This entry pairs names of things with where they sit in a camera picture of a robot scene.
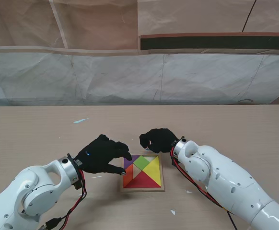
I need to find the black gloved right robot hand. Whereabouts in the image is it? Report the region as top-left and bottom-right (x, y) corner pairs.
(139, 127), (180, 154)

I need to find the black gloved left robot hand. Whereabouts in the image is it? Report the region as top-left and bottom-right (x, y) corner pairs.
(73, 134), (133, 176)

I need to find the green tangram square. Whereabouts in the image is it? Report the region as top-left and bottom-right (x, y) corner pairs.
(132, 155), (152, 172)

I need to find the yellow large tangram triangle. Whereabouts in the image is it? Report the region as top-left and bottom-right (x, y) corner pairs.
(142, 156), (160, 188)

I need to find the square wooden tangram tray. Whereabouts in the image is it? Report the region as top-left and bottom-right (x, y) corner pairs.
(120, 153), (165, 193)

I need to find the purple tangram triangle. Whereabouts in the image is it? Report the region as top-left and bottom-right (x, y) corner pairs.
(124, 155), (140, 169)

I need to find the orange tangram parallelogram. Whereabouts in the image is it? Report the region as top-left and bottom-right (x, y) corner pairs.
(122, 164), (134, 189)

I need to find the natural wood tangram triangle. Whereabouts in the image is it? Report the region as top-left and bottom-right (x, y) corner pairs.
(132, 166), (143, 179)

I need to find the red large tangram triangle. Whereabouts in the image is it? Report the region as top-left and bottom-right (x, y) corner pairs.
(123, 172), (160, 188)

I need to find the marble print backdrop sheet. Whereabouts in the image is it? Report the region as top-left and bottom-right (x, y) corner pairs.
(0, 46), (279, 107)

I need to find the black strip with red edge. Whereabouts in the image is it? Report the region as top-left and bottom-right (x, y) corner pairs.
(139, 33), (279, 55)

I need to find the beige paper backdrop sheet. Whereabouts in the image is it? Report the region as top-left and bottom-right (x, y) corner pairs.
(0, 0), (279, 57)

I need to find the red black left hand cable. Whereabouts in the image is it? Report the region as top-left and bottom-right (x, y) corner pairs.
(40, 170), (88, 230)

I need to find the red black hand cable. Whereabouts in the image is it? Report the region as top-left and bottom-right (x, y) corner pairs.
(170, 146), (239, 230)
(40, 170), (88, 230)

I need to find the red black right hand cable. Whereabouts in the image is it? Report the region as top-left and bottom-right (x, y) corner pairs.
(170, 146), (239, 230)

